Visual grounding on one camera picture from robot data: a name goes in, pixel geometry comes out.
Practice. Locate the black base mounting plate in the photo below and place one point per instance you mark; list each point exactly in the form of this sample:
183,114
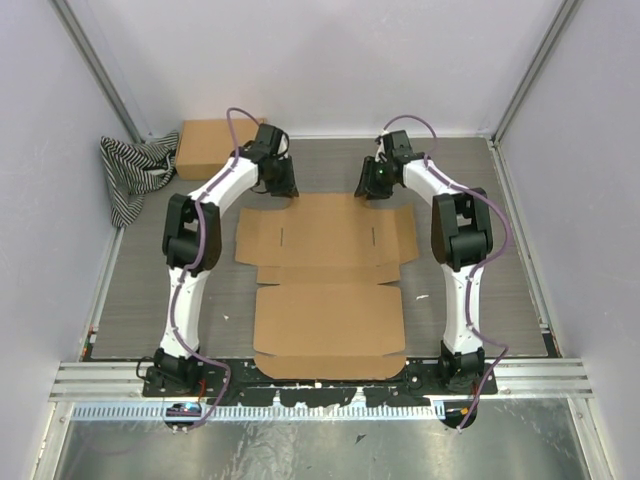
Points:
418,381

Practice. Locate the folded brown cardboard box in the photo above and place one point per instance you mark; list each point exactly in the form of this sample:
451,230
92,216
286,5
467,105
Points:
204,148

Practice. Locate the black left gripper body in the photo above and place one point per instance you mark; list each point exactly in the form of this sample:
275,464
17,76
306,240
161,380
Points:
282,179

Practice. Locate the brown cardboard box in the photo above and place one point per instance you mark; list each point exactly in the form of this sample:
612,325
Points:
204,148
328,306

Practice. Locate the striped black white cloth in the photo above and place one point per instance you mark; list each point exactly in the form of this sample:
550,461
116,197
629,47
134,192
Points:
134,170

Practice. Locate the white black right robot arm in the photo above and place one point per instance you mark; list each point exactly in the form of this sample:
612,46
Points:
461,239

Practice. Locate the white slotted cable duct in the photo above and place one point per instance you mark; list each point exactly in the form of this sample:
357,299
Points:
181,411

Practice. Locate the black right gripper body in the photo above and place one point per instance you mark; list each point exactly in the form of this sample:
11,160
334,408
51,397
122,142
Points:
375,178

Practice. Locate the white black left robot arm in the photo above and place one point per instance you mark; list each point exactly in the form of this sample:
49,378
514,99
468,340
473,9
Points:
192,245

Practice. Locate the left aluminium corner post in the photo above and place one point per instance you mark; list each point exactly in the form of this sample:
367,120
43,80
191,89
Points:
79,37

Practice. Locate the right aluminium corner post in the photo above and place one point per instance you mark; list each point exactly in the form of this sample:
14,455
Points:
560,22

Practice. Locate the aluminium front frame rail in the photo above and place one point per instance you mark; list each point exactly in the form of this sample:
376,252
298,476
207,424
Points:
517,377

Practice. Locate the aluminium corner post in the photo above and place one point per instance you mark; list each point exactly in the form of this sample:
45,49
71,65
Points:
560,22
79,37

